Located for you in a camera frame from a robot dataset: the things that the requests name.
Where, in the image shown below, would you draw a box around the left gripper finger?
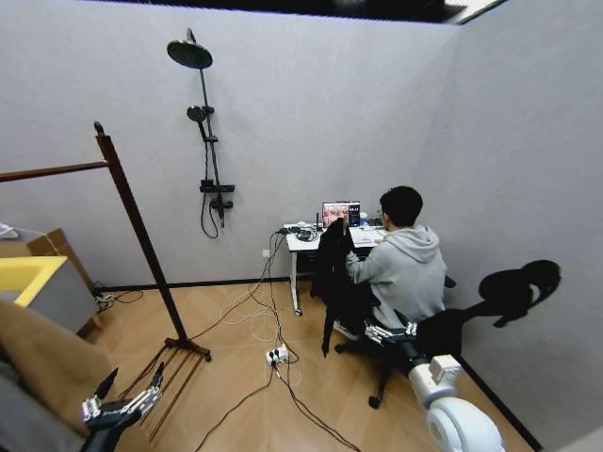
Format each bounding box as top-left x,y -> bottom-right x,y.
82,368 -> 119,421
124,362 -> 166,418

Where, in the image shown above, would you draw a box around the black garment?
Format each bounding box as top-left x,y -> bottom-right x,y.
309,218 -> 374,360

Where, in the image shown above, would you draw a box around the black office chair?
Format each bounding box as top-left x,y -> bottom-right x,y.
333,258 -> 562,411

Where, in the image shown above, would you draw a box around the person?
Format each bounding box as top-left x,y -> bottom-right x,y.
332,185 -> 449,338

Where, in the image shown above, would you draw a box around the grey cushion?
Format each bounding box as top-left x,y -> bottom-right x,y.
0,360 -> 89,452

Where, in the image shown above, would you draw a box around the brown sofa cushion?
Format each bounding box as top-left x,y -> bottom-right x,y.
0,299 -> 120,437

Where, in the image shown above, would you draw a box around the white papers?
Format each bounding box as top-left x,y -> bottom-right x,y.
350,227 -> 385,247

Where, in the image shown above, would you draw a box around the white power strip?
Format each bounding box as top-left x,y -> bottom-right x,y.
263,344 -> 289,368

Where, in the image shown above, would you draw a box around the white desk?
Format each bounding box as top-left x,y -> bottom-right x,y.
281,219 -> 388,317

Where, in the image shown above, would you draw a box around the open laptop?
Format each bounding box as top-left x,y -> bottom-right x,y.
320,201 -> 364,233

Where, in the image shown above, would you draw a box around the black devices on desk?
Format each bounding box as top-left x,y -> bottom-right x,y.
277,224 -> 324,242

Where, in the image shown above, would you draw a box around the yellow and grey cabinet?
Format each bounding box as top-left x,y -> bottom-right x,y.
0,254 -> 101,338

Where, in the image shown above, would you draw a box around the brown wooden clothes rack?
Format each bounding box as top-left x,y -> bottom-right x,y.
0,121 -> 213,444

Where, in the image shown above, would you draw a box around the brown cardboard box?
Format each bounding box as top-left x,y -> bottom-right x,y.
0,227 -> 98,296

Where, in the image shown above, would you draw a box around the black shower mixer valve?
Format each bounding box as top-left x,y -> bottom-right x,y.
198,178 -> 237,229

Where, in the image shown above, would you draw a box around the black hand shower head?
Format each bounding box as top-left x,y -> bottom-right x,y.
186,104 -> 208,140

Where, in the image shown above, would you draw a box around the black round overhead shower head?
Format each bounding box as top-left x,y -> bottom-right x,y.
166,27 -> 214,70

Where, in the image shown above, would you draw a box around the long black floor cable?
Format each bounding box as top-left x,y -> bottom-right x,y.
194,362 -> 364,452

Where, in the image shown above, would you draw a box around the small power strip with cables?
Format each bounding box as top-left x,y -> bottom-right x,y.
91,281 -> 145,308

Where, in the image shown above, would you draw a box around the black cable bundle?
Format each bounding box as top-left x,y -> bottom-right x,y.
244,229 -> 291,352

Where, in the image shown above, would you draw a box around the white floor cable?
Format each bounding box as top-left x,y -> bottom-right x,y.
220,277 -> 303,388

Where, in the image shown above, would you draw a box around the white object with cord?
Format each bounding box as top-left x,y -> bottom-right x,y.
0,220 -> 51,240

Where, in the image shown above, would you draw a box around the black shower hose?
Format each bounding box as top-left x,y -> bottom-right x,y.
200,136 -> 220,240

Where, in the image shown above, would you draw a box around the black shower rail pipe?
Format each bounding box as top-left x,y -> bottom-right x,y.
197,68 -> 222,189

